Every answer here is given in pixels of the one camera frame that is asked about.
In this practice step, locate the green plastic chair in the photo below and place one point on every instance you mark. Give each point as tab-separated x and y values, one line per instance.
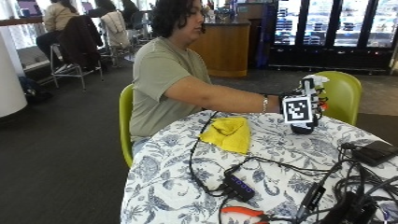
342	93
125	124

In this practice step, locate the white marker cube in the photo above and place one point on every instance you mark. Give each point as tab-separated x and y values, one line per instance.
297	110

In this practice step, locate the flat black device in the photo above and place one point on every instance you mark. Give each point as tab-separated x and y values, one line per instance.
374	152

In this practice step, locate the glass door refrigerators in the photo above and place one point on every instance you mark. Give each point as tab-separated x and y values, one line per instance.
335	31

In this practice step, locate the yellow cloth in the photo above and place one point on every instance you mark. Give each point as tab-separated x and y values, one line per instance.
227	133

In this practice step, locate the blue standing banner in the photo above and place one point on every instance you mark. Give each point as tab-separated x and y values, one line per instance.
263	37

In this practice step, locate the wooden counter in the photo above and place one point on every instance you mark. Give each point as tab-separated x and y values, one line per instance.
221	49

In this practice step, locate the black adapter box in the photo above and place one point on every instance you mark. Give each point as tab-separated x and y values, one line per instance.
313	196

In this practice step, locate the black usb hub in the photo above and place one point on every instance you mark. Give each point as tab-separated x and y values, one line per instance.
239	187

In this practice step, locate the person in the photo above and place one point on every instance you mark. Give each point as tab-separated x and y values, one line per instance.
165	74
101	7
56	18

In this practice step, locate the blue floral tablecloth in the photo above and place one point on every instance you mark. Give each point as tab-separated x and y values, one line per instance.
173	189

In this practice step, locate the metal stool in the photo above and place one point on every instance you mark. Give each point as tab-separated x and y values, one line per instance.
112	54
74	73

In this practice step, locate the white jacket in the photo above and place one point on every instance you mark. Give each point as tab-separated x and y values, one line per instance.
114	29

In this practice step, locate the dark brown jacket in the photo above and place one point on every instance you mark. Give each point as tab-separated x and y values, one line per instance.
78	43

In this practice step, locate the black bag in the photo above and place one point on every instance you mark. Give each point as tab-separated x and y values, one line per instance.
34	90

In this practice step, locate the white column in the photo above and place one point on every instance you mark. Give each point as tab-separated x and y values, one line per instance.
9	81

